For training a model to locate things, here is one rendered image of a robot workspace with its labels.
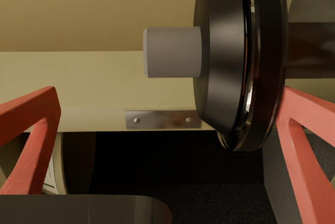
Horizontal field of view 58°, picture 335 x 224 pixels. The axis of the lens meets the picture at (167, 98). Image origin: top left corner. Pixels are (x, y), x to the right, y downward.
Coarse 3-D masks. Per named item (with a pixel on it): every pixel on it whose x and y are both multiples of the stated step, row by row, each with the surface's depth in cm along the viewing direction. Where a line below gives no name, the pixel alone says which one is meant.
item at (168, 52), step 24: (216, 0) 13; (240, 0) 12; (216, 24) 13; (240, 24) 12; (144, 48) 15; (168, 48) 15; (192, 48) 15; (216, 48) 13; (240, 48) 12; (144, 72) 16; (168, 72) 16; (192, 72) 16; (216, 72) 13; (240, 72) 13; (216, 96) 14; (240, 96) 13; (216, 120) 15
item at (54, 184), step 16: (64, 144) 50; (80, 144) 51; (64, 160) 49; (80, 160) 50; (48, 176) 36; (64, 176) 35; (80, 176) 48; (48, 192) 38; (64, 192) 36; (80, 192) 45
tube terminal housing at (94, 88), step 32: (0, 64) 33; (32, 64) 33; (64, 64) 33; (96, 64) 33; (128, 64) 33; (0, 96) 29; (64, 96) 29; (96, 96) 29; (128, 96) 29; (160, 96) 29; (192, 96) 29; (64, 128) 29; (96, 128) 29; (192, 128) 29; (0, 160) 32
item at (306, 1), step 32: (256, 0) 12; (288, 0) 12; (320, 0) 12; (256, 32) 11; (288, 32) 12; (320, 32) 12; (256, 64) 12; (288, 64) 12; (320, 64) 12; (320, 96) 13
